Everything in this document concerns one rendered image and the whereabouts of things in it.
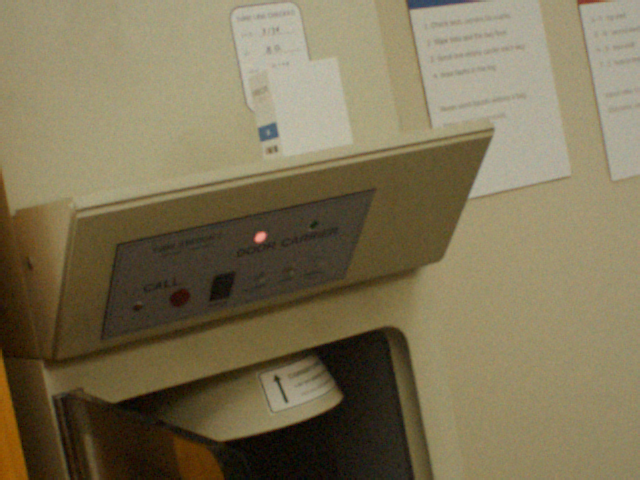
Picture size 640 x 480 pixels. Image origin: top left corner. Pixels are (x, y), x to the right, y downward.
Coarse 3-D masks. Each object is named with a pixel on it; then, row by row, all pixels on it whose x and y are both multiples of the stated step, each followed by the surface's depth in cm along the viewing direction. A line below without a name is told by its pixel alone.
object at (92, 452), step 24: (72, 408) 79; (96, 408) 73; (120, 408) 70; (96, 432) 75; (120, 432) 69; (144, 432) 65; (168, 432) 61; (192, 432) 59; (96, 456) 76; (120, 456) 70; (144, 456) 66; (168, 456) 61; (192, 456) 58; (216, 456) 55
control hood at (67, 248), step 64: (448, 128) 87; (128, 192) 74; (192, 192) 77; (256, 192) 80; (320, 192) 83; (384, 192) 87; (448, 192) 91; (64, 256) 75; (384, 256) 92; (64, 320) 78; (192, 320) 85
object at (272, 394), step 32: (192, 384) 94; (224, 384) 94; (256, 384) 94; (288, 384) 95; (320, 384) 97; (160, 416) 95; (192, 416) 93; (224, 416) 93; (256, 416) 93; (288, 416) 94
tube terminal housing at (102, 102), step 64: (0, 0) 83; (64, 0) 85; (128, 0) 87; (192, 0) 90; (256, 0) 93; (320, 0) 95; (0, 64) 82; (64, 64) 85; (128, 64) 87; (192, 64) 90; (384, 64) 98; (0, 128) 82; (64, 128) 84; (128, 128) 87; (192, 128) 89; (256, 128) 92; (384, 128) 98; (0, 192) 83; (64, 192) 84; (0, 256) 86; (0, 320) 89; (256, 320) 91; (320, 320) 94; (384, 320) 97; (64, 384) 84; (128, 384) 86; (448, 448) 99
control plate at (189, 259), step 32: (224, 224) 80; (256, 224) 82; (288, 224) 83; (352, 224) 87; (128, 256) 77; (160, 256) 79; (192, 256) 80; (224, 256) 82; (256, 256) 84; (288, 256) 86; (128, 288) 79; (160, 288) 81; (192, 288) 83; (256, 288) 86; (288, 288) 88; (128, 320) 82; (160, 320) 83
